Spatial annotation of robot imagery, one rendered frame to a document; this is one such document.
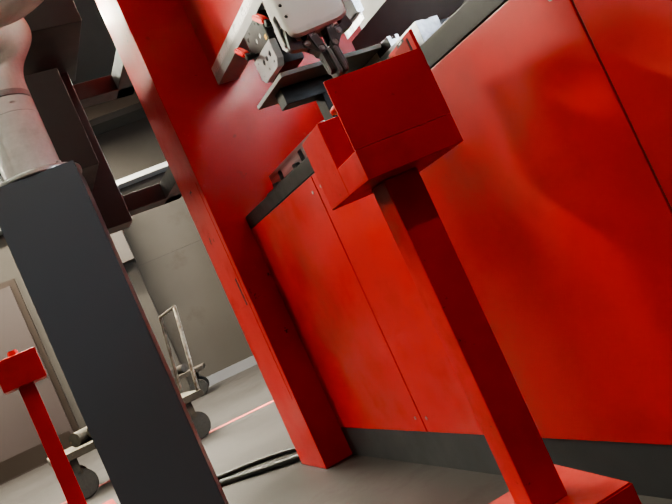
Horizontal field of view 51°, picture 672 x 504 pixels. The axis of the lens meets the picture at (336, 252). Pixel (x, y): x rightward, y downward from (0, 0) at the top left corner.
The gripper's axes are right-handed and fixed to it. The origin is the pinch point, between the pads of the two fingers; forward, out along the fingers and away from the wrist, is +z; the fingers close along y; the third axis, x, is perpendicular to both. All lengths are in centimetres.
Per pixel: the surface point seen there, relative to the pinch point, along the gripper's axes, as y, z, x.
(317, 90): -17, -10, -52
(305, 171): -15, 1, -81
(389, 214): 2.0, 23.2, -5.2
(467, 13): -25.7, 0.9, -2.3
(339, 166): 5.6, 13.3, -4.4
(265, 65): -26, -35, -99
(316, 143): 5.7, 8.0, -8.1
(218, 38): -26, -56, -124
